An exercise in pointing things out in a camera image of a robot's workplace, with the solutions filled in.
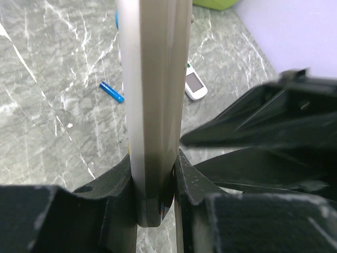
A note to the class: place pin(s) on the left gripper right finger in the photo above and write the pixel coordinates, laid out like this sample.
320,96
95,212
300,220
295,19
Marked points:
210,220

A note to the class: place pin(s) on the green plastic basket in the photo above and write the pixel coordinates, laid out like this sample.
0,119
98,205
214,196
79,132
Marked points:
218,5

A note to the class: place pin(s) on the blue battery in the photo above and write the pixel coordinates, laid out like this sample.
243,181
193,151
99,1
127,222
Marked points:
111,92

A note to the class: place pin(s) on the beige white remote control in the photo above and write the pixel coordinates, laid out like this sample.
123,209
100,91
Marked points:
154,42

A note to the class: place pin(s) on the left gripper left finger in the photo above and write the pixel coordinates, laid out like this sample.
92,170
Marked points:
97,217

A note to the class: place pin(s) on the white remote with display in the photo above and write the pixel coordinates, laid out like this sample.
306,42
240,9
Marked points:
194,87

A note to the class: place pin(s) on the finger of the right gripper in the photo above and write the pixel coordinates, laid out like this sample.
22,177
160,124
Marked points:
293,111
257,170

